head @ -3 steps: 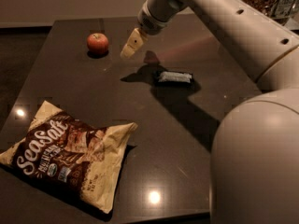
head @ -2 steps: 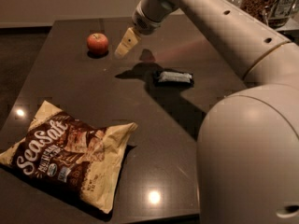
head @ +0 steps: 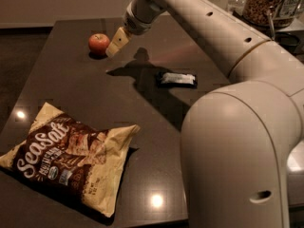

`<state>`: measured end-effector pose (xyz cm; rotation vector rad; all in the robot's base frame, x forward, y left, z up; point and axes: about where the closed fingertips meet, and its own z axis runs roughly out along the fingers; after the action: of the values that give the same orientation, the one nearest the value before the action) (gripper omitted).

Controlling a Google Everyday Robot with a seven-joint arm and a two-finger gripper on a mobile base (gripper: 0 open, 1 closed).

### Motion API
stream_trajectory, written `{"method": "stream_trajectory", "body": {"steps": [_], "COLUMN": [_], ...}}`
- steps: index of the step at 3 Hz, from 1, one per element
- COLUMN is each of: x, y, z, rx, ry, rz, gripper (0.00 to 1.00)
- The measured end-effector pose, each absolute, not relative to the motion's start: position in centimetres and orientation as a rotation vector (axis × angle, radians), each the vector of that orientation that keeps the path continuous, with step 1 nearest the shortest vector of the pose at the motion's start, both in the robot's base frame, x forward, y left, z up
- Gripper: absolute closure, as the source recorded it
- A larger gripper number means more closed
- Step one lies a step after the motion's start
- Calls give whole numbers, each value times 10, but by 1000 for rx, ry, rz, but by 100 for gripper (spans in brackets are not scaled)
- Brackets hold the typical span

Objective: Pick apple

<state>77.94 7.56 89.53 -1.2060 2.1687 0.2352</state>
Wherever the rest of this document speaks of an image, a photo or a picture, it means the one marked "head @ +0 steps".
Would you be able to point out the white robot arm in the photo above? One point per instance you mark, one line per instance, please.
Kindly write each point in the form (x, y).
(235, 141)

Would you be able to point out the red apple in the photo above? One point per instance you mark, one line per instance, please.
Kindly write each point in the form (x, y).
(98, 44)

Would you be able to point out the sea salt chips bag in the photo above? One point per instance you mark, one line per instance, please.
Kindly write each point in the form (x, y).
(72, 158)

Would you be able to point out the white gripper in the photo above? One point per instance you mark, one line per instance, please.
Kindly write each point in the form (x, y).
(135, 25)

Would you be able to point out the clear cereal dispenser jar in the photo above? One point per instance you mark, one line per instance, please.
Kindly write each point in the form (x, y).
(281, 12)

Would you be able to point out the clear plastic water bottle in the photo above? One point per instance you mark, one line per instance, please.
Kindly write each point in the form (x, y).
(234, 5)

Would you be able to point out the black white snack bar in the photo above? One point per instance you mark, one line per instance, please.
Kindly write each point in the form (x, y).
(176, 79)

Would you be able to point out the metal dispenser handle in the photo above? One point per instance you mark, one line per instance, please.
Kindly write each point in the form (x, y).
(271, 23)

